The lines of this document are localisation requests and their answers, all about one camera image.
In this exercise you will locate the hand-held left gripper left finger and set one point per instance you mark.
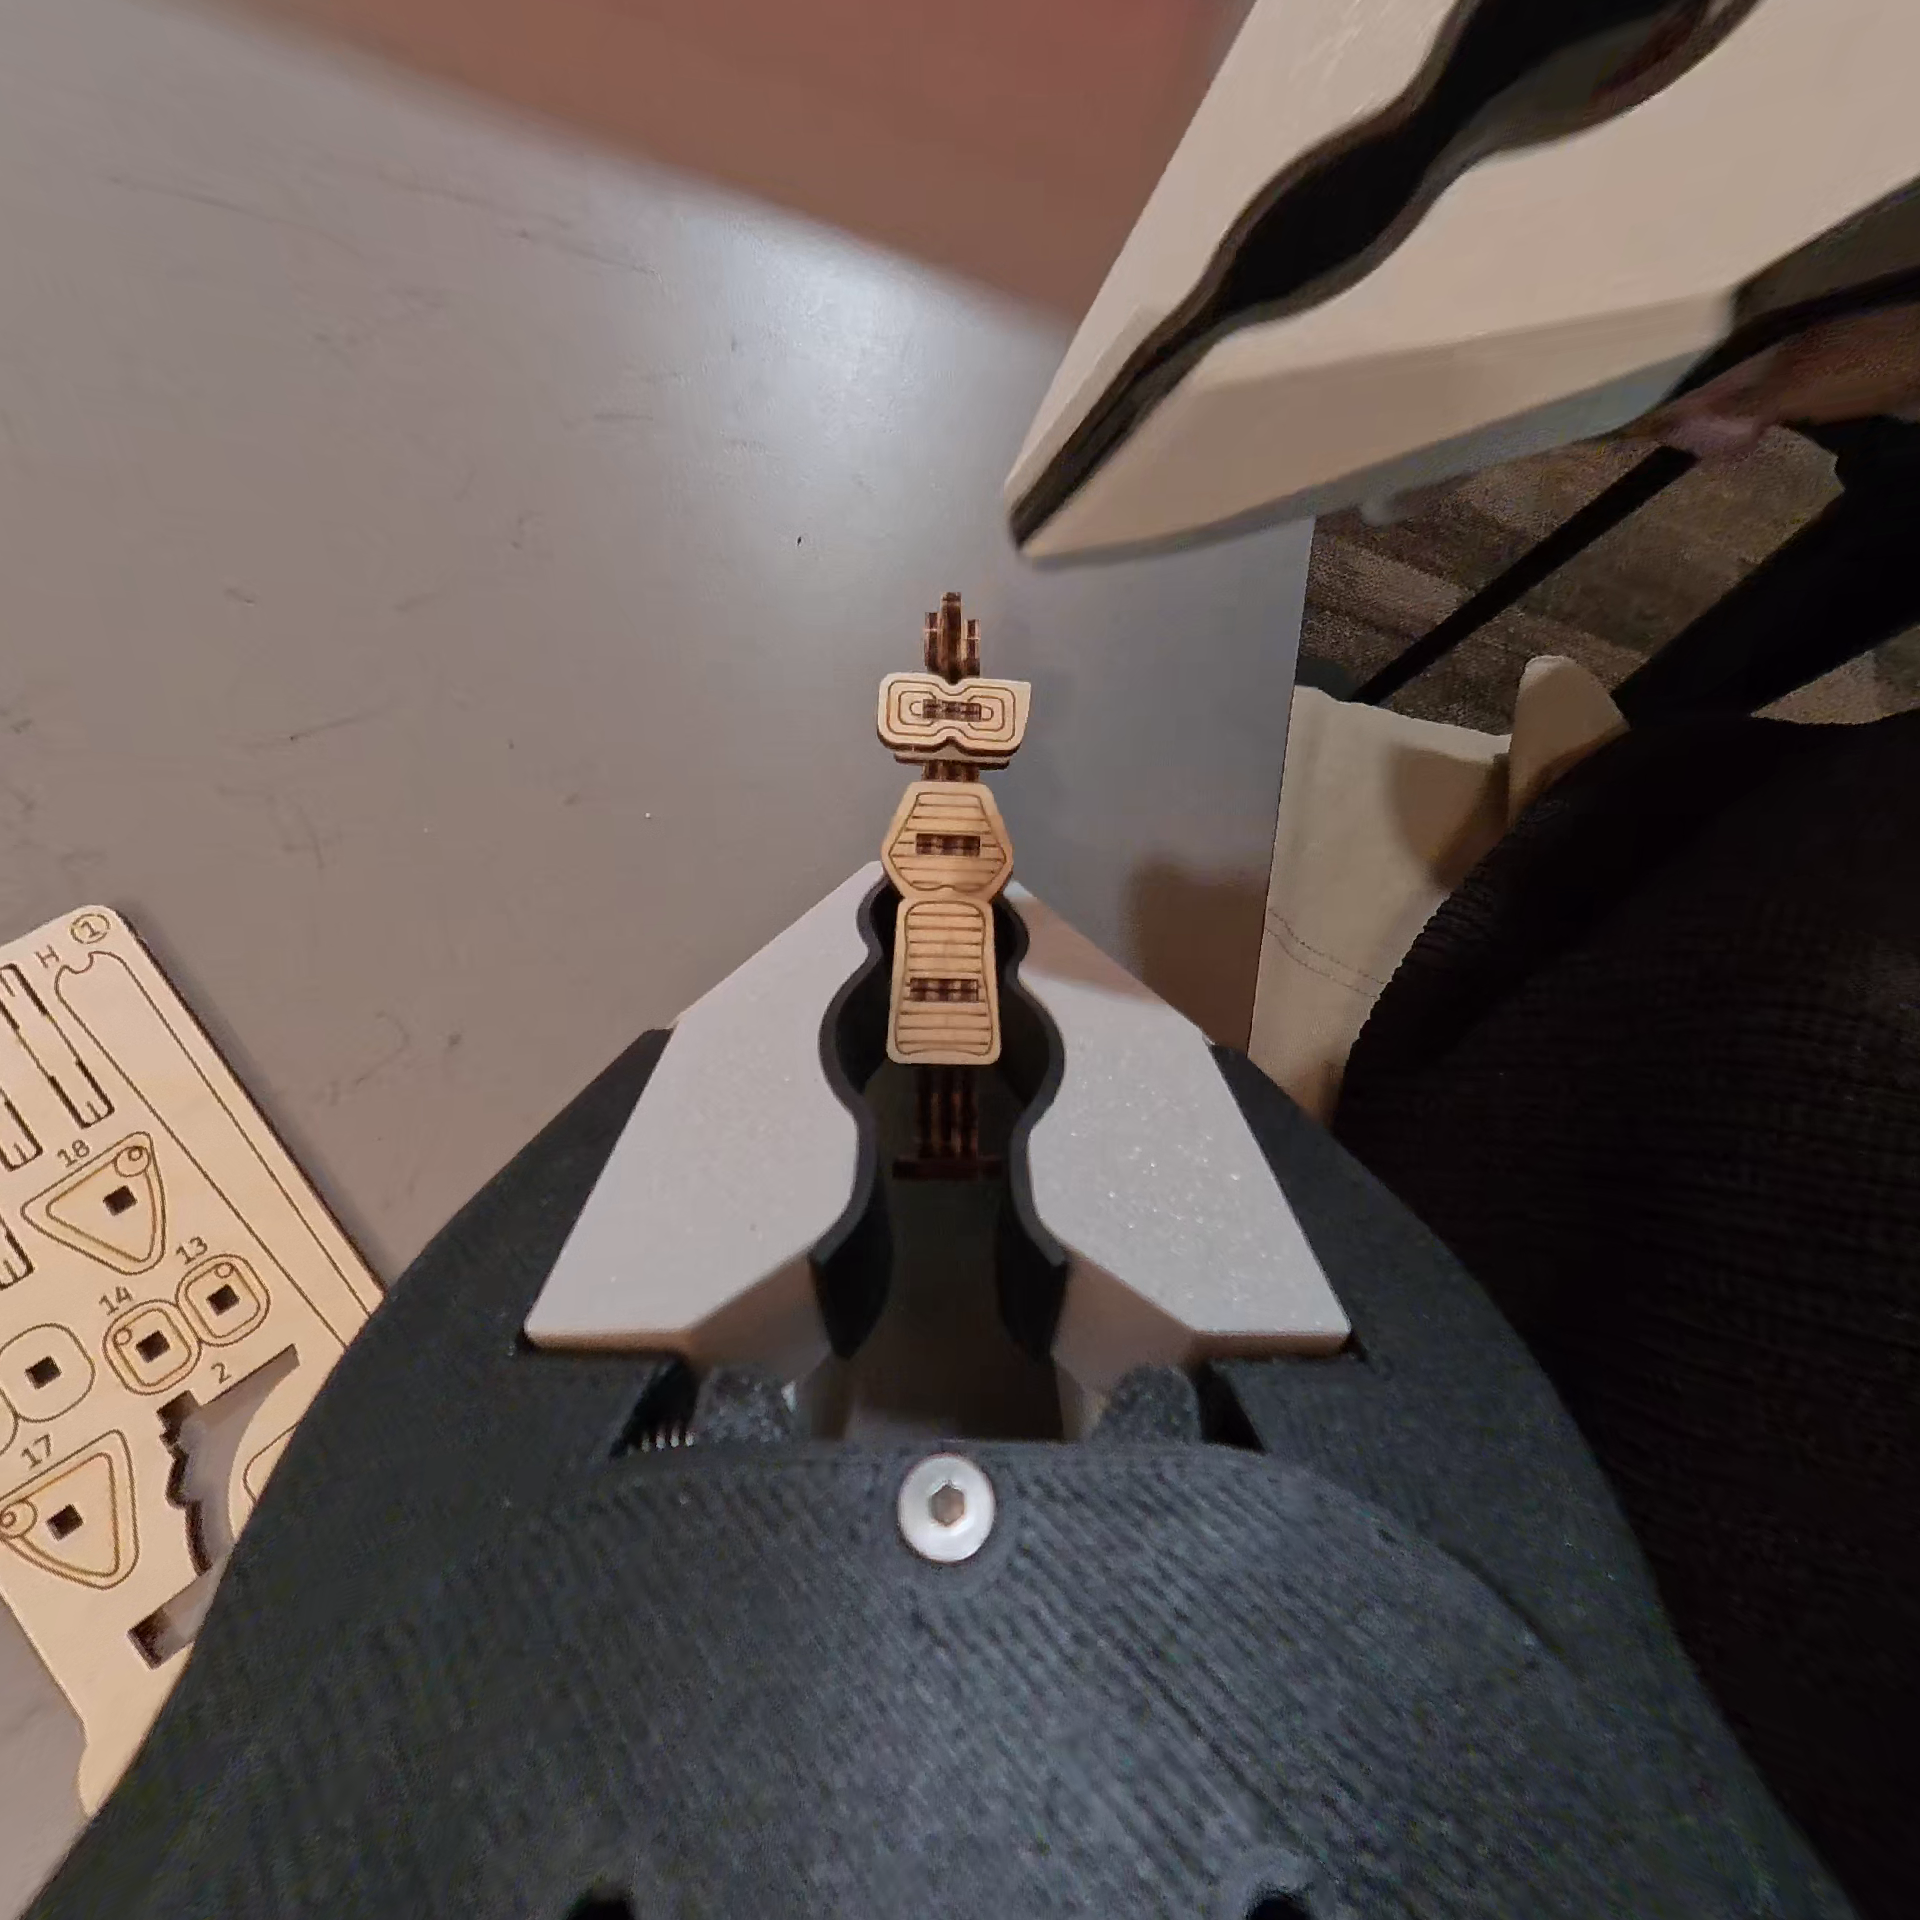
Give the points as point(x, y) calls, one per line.
point(704, 1184)

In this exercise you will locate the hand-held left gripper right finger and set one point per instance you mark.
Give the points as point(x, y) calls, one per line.
point(1185, 1184)

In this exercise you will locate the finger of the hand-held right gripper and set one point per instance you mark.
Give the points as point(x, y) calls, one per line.
point(1424, 330)
point(1200, 165)

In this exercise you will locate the small wooden puzzle model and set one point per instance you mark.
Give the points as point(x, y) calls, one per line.
point(944, 991)

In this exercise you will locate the beige cloth bag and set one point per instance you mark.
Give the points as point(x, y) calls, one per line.
point(1351, 841)

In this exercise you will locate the person's black sweater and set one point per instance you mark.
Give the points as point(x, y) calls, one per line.
point(1650, 1200)

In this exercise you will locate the cut-out wooden puzzle sheet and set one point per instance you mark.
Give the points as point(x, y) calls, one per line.
point(91, 1200)

